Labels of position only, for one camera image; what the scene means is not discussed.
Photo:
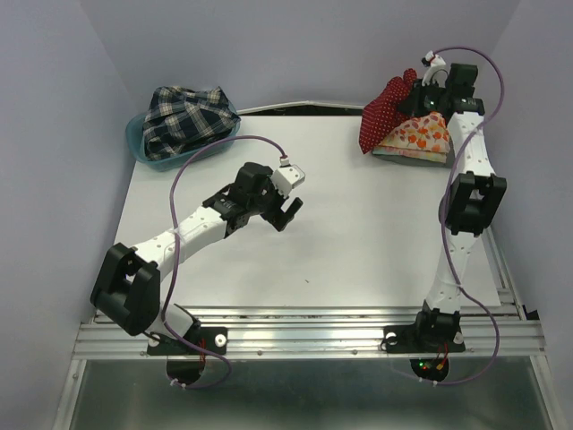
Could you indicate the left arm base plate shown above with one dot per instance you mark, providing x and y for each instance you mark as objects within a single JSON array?
[{"x": 213, "y": 339}]

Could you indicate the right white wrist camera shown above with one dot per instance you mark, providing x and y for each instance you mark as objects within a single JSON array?
[{"x": 434, "y": 64}]

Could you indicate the navy plaid skirt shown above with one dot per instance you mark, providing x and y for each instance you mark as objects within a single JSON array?
[{"x": 180, "y": 120}]

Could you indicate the grey tray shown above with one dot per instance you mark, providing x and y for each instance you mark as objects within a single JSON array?
[{"x": 413, "y": 162}]

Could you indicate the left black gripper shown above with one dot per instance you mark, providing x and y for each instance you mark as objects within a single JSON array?
[{"x": 279, "y": 220}]

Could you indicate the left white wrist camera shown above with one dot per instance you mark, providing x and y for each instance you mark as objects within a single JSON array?
[{"x": 286, "y": 179}]

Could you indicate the pale folded skirt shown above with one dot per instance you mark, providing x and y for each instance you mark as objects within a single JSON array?
[{"x": 436, "y": 157}]

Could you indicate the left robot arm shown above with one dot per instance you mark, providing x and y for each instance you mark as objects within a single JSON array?
[{"x": 128, "y": 286}]

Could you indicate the teal plastic basket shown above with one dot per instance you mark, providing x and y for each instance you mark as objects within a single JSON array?
[{"x": 133, "y": 135}]

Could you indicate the red polka dot skirt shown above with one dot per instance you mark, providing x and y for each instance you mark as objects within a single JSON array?
[{"x": 381, "y": 116}]

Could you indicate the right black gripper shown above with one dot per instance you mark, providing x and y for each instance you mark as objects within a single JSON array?
[{"x": 412, "y": 104}]

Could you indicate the orange floral folded skirt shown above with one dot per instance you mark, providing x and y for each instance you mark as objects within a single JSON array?
[{"x": 426, "y": 134}]

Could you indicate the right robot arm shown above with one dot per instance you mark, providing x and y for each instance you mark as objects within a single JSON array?
[{"x": 472, "y": 197}]

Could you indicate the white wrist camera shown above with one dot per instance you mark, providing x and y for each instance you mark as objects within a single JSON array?
[
  {"x": 434, "y": 64},
  {"x": 286, "y": 179}
]

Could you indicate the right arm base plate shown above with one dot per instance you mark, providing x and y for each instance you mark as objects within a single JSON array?
[{"x": 407, "y": 339}]

